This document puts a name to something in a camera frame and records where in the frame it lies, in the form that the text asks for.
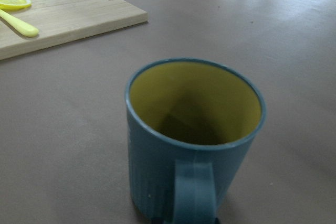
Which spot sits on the lemon slice front left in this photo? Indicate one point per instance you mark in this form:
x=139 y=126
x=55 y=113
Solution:
x=15 y=4

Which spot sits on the yellow plastic knife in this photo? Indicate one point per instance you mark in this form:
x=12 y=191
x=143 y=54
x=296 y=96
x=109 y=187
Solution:
x=22 y=27

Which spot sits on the wooden cutting board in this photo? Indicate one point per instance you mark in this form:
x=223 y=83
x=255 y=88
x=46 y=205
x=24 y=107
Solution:
x=62 y=21

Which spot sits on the blue mug yellow inside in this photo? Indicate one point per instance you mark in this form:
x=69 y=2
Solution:
x=190 y=125

